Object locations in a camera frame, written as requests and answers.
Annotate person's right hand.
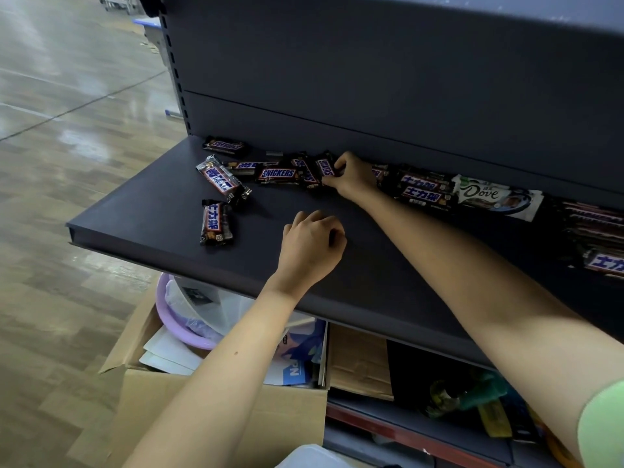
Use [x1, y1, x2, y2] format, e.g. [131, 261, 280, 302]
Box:
[321, 150, 379, 205]

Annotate person's left hand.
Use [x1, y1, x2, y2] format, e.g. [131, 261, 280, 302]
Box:
[266, 210, 348, 303]

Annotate pile of mixed chocolate bars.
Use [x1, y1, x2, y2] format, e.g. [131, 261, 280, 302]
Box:
[196, 136, 322, 247]

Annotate dark grey metal shelf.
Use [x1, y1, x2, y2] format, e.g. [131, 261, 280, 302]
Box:
[66, 0, 624, 468]

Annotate Dove bar blue white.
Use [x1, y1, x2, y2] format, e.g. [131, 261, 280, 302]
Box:
[450, 174, 545, 222]

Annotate person's left forearm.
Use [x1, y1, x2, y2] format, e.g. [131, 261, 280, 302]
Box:
[122, 287, 301, 468]

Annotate person's right forearm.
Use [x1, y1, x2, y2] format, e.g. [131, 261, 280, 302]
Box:
[358, 182, 624, 463]

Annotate person's light green sleeve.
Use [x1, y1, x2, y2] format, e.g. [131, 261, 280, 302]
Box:
[577, 380, 624, 468]

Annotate blue printed package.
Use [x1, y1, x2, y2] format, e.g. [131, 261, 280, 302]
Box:
[265, 320, 328, 388]

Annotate clear plastic bag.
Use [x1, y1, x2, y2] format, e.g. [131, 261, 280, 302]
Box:
[165, 277, 254, 339]

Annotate flat cardboard piece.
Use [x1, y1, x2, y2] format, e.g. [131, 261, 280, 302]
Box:
[327, 325, 395, 403]

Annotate purple plastic basin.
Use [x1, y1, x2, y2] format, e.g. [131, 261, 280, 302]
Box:
[155, 273, 218, 352]

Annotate white paper sheet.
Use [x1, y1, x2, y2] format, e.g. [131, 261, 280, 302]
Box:
[138, 326, 203, 377]

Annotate cardboard box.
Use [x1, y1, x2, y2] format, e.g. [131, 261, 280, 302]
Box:
[99, 282, 328, 468]

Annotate teal plastic bottle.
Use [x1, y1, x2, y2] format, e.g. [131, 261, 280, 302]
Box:
[458, 372, 508, 411]

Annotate yellow plastic bottle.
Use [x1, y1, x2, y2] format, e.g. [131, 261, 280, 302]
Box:
[477, 399, 513, 438]

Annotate grey school desk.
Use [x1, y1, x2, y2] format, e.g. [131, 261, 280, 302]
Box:
[132, 15, 189, 124]

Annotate dark blue carton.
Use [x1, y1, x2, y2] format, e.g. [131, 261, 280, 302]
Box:
[502, 389, 537, 442]

